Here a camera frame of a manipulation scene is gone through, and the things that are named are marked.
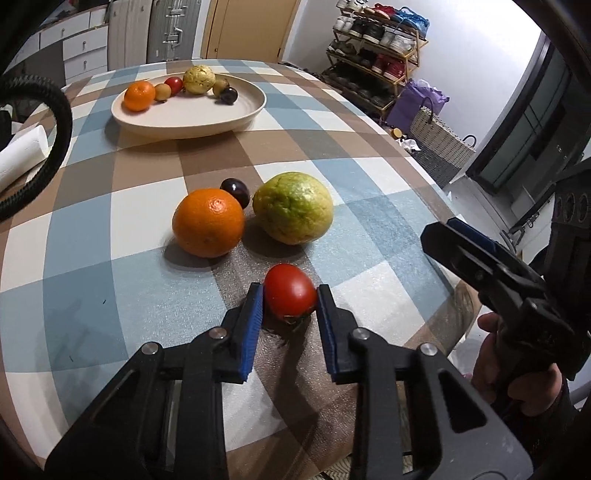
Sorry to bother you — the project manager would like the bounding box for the red tomato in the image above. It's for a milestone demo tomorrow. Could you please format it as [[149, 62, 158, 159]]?
[[263, 264, 318, 324], [164, 76, 183, 96]]

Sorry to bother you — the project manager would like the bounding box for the orange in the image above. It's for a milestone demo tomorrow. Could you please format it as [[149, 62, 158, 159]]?
[[172, 188, 245, 259], [122, 80, 155, 112]]

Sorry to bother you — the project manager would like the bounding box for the large yellow-green guava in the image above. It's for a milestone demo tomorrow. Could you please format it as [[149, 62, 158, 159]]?
[[252, 172, 334, 245]]

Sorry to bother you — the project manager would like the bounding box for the dark plum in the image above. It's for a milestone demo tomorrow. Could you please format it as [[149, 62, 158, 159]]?
[[221, 178, 250, 209], [218, 86, 238, 105]]

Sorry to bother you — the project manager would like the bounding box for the small brown longan fruit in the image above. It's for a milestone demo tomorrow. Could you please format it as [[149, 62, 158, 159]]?
[[212, 76, 229, 98]]

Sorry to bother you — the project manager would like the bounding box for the small yellow-green guava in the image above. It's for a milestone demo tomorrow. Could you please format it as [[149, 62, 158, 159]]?
[[182, 65, 215, 95]]

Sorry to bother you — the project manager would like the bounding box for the person's right hand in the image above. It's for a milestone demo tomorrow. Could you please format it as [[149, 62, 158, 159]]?
[[471, 312, 563, 416]]

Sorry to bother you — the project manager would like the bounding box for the woven laundry basket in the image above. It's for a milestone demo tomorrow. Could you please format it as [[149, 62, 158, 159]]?
[[410, 106, 477, 168]]

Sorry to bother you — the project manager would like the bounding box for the dark television screen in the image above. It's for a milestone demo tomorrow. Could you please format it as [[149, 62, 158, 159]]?
[[467, 35, 590, 198]]

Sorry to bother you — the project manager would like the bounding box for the purple bag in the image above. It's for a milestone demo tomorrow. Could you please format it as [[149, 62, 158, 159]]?
[[386, 79, 450, 133]]

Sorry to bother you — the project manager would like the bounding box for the checkered tablecloth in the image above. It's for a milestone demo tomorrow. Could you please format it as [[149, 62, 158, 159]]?
[[1, 60, 476, 465]]

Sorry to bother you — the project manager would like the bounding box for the wooden shoe rack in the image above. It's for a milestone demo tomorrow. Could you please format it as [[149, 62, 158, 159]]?
[[320, 1, 430, 125]]

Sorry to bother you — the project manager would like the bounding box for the cream round plate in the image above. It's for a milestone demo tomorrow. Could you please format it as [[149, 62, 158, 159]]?
[[111, 73, 266, 140]]

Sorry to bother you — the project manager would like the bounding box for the white paper towel roll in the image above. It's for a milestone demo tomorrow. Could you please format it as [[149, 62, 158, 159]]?
[[0, 125, 50, 192]]

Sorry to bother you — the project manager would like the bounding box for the wooden door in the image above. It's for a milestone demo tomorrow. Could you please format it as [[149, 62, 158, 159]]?
[[199, 0, 301, 63]]

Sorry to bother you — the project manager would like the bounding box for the silver suitcase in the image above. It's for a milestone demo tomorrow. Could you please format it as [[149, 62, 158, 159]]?
[[146, 0, 201, 63]]

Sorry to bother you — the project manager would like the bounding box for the beige suitcase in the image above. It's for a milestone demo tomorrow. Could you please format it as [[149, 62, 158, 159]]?
[[107, 0, 152, 70]]

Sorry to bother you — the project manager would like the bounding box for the white drawer desk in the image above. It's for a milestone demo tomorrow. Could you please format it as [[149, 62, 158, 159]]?
[[5, 3, 109, 87]]

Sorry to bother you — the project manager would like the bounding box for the black cable hose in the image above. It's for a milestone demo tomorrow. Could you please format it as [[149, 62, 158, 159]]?
[[0, 73, 74, 222]]

